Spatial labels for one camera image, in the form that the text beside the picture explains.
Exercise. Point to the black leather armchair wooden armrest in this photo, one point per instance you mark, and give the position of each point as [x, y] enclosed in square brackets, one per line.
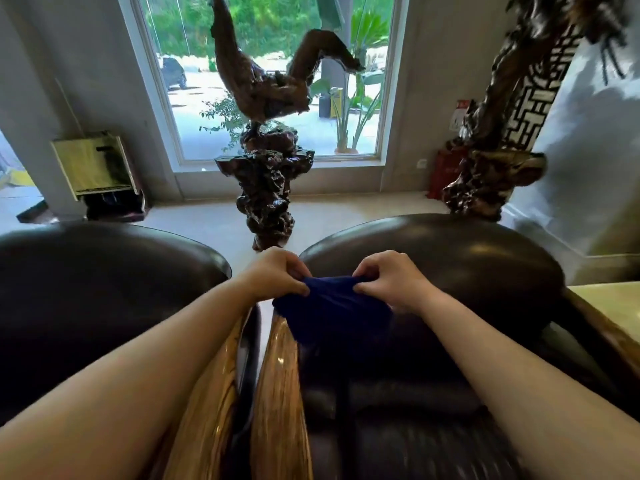
[120, 314]
[430, 354]

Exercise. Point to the white wall sign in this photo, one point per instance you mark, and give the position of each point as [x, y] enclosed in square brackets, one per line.
[459, 114]

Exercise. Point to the potted palm plant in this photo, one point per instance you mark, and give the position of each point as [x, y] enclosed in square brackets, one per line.
[352, 104]

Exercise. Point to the person's right hand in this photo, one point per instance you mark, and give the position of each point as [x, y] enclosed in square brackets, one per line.
[400, 284]

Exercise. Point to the person's left forearm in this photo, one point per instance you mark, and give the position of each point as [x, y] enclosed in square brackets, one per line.
[125, 384]

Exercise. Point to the dark parked car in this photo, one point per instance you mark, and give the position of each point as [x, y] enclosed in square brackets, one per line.
[172, 72]

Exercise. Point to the person's right forearm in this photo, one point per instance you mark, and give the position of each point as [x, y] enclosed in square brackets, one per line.
[520, 389]

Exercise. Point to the window frame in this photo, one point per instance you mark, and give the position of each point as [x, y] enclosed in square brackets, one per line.
[270, 164]

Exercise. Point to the dark root carving sculpture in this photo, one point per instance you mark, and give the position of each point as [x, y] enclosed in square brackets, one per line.
[267, 129]

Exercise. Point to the dark blue cloth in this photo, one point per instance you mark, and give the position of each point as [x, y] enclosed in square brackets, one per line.
[335, 309]

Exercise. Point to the person's right thumb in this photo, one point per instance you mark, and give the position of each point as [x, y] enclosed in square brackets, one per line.
[364, 270]

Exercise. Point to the tall dark root carving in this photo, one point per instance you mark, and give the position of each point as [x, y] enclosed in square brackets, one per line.
[515, 109]

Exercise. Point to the yellow black bin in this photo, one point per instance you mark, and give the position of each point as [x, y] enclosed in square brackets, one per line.
[334, 102]

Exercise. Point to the lattice wooden screen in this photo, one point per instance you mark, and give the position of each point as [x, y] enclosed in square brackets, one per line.
[537, 94]

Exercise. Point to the person's left thumb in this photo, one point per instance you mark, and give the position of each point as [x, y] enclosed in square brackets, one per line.
[300, 268]

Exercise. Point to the red fire extinguisher box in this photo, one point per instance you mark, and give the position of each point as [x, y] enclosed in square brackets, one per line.
[445, 172]

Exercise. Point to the black stand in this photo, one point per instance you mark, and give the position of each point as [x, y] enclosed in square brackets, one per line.
[115, 204]

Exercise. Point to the person's left hand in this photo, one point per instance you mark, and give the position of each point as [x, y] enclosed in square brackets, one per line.
[272, 272]

